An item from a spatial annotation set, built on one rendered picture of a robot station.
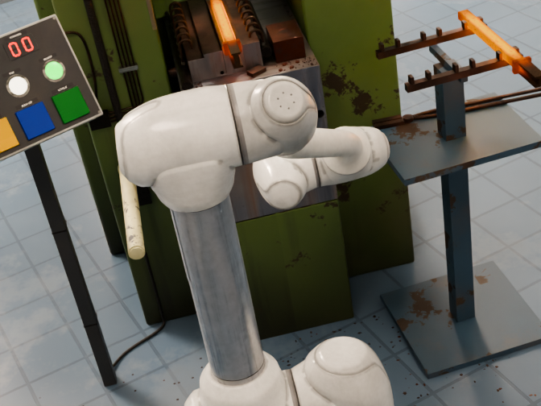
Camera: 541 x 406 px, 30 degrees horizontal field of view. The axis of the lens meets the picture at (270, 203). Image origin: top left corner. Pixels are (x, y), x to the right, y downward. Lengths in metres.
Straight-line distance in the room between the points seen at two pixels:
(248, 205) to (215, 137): 1.40
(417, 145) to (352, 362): 1.05
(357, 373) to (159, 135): 0.60
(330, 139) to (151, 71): 1.08
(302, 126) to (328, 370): 0.52
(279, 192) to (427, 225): 1.60
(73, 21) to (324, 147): 1.13
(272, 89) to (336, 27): 1.43
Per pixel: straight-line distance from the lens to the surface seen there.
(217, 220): 1.64
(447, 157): 2.73
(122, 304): 3.54
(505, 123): 2.87
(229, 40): 2.76
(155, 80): 2.93
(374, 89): 3.07
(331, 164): 2.10
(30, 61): 2.62
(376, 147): 2.14
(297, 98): 1.53
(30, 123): 2.58
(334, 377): 1.86
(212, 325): 1.76
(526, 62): 2.58
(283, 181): 2.08
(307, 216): 3.00
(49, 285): 3.73
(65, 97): 2.61
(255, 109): 1.53
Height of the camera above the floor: 2.17
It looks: 34 degrees down
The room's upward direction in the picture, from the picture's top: 10 degrees counter-clockwise
